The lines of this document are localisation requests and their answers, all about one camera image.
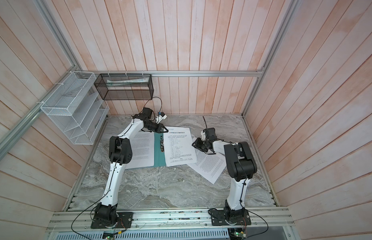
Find printed paper sheet front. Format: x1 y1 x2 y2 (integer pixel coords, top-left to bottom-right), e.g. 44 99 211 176
126 132 155 170

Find horizontal aluminium wall bar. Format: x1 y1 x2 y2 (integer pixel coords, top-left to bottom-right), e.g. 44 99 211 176
90 70 263 77

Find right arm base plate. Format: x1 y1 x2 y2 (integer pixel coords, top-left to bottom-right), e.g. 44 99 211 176
208 209 252 226

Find left camera cable black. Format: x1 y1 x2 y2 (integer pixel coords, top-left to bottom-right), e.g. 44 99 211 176
144 97 163 114

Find green file folder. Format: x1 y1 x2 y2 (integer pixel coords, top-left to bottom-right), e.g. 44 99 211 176
153 133 166 167

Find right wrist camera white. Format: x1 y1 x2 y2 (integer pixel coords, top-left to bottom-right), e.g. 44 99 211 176
201 129 209 141

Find aluminium mounting rail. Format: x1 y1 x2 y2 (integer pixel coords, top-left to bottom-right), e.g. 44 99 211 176
46 207 295 232

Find metal folder clip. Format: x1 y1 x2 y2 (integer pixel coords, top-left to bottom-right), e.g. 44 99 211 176
160 136 165 153

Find papers in black basket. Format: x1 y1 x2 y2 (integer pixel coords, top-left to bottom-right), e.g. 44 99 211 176
106 78 150 88

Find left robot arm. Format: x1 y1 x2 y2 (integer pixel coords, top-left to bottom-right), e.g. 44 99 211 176
91 107 169 229

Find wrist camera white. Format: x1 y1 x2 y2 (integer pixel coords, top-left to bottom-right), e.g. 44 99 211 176
201 129 209 141
155 112 167 124

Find black mesh wall basket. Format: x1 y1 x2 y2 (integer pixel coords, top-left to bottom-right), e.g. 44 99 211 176
95 73 154 101

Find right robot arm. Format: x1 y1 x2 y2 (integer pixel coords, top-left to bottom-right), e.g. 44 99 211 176
192 128 258 226

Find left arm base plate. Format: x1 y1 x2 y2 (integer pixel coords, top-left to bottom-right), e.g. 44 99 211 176
91 212 134 229

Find white wire mesh shelf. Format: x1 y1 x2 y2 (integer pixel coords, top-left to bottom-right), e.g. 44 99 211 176
41 72 109 145

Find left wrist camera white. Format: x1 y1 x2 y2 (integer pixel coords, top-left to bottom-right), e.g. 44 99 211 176
155 112 167 124

